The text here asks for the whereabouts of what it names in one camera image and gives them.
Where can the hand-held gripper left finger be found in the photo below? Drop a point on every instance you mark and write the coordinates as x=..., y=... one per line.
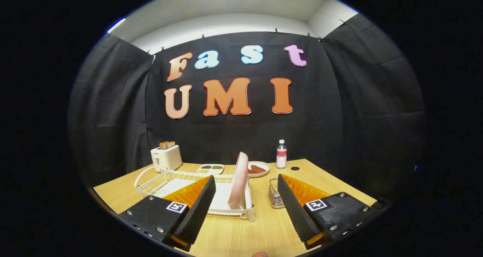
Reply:
x=196, y=211

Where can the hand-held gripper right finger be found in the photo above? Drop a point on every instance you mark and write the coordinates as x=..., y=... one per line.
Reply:
x=298, y=211

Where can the pink plate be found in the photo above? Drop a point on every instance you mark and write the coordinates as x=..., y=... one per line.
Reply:
x=238, y=183

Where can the white divided snack tray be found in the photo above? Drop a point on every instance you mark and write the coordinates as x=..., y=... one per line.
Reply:
x=210, y=168

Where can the white bowl with red food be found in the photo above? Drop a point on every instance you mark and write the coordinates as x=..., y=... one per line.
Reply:
x=258, y=169

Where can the clear plastic bottle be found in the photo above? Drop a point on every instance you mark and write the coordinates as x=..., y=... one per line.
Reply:
x=281, y=156

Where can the white toaster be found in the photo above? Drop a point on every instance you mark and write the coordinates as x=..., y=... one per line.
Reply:
x=166, y=158

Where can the toast slices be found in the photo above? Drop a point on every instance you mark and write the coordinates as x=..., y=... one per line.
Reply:
x=166, y=145

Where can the black backdrop cloth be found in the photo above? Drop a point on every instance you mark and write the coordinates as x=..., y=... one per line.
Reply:
x=241, y=113

